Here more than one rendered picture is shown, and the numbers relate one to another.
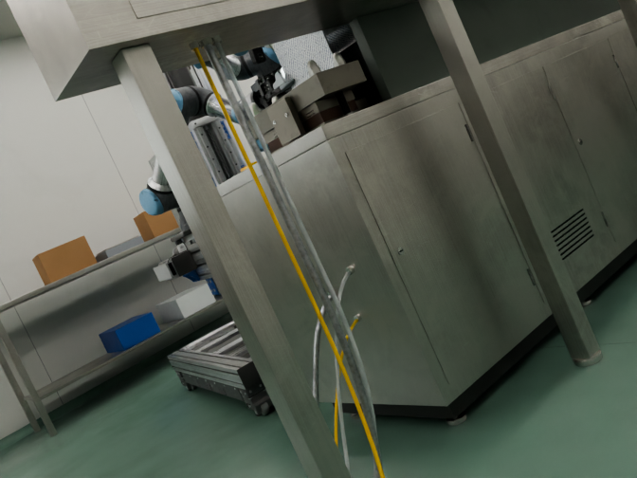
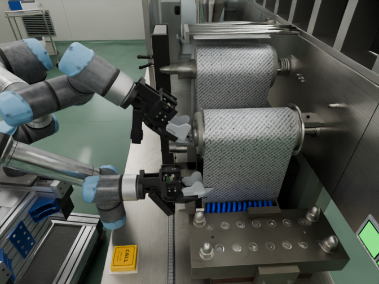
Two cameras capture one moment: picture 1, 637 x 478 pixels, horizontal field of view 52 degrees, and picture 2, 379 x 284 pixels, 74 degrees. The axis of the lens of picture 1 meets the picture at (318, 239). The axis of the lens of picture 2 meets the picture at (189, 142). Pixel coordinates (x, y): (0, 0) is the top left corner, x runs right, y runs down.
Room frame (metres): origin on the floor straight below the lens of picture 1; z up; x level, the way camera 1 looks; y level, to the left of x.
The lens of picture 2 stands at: (1.85, 0.32, 1.65)
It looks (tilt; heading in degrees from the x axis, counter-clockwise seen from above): 37 degrees down; 303
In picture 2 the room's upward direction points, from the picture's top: straight up
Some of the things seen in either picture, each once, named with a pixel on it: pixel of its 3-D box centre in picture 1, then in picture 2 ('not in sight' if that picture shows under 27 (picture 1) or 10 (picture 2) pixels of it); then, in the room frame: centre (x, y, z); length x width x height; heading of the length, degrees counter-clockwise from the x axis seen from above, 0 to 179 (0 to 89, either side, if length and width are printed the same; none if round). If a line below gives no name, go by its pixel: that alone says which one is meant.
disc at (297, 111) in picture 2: not in sight; (290, 129); (1.93, -0.32, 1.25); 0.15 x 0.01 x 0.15; 126
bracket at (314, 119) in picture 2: not in sight; (309, 119); (1.89, -0.34, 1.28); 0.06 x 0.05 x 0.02; 36
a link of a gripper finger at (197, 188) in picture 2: (281, 81); (198, 187); (2.09, -0.10, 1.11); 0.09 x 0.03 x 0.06; 35
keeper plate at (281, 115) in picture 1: (284, 121); (274, 280); (1.83, -0.05, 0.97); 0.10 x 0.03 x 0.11; 36
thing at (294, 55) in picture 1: (307, 64); (242, 182); (2.00, -0.19, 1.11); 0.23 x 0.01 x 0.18; 36
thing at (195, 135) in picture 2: not in sight; (196, 132); (2.14, -0.16, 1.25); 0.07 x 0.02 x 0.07; 126
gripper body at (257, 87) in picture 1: (267, 90); (161, 183); (2.19, -0.05, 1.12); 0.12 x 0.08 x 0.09; 36
